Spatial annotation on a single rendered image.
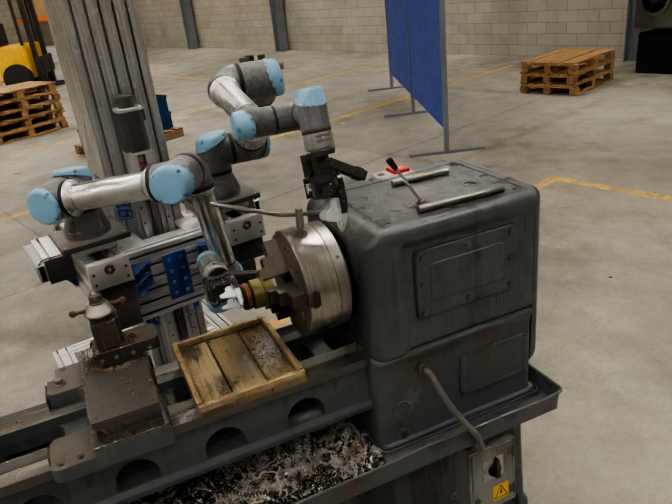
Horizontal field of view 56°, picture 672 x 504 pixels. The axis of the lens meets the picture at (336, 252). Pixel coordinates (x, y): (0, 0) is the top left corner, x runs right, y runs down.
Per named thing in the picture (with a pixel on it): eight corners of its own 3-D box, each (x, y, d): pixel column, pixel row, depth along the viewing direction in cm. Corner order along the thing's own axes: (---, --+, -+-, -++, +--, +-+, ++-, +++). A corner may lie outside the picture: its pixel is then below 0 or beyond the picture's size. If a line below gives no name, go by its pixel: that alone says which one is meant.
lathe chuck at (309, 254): (300, 288, 204) (294, 204, 187) (342, 348, 181) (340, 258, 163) (274, 296, 201) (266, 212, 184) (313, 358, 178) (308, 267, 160)
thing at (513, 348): (462, 434, 272) (458, 253, 237) (538, 509, 232) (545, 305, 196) (338, 487, 252) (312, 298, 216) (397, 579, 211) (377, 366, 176)
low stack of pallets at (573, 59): (560, 77, 973) (561, 48, 955) (615, 79, 915) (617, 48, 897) (517, 93, 896) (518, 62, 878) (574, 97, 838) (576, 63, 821)
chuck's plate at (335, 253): (310, 285, 206) (305, 202, 188) (353, 344, 182) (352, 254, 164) (300, 288, 204) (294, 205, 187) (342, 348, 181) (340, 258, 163)
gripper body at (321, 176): (307, 201, 161) (297, 155, 158) (337, 194, 164) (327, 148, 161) (317, 202, 154) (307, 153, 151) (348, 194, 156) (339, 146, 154)
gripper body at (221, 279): (213, 310, 179) (204, 293, 189) (242, 301, 181) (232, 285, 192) (208, 286, 176) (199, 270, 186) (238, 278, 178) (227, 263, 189)
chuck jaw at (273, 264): (294, 272, 184) (281, 234, 186) (298, 269, 180) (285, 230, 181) (258, 282, 181) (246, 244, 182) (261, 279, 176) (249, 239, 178)
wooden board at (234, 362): (265, 325, 203) (264, 314, 201) (307, 382, 173) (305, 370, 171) (174, 354, 193) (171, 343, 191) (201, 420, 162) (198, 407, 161)
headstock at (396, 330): (458, 254, 237) (455, 153, 221) (545, 305, 196) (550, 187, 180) (313, 298, 216) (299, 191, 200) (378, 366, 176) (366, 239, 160)
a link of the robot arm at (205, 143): (197, 168, 237) (190, 133, 231) (231, 161, 241) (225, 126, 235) (203, 176, 226) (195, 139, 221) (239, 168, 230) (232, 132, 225)
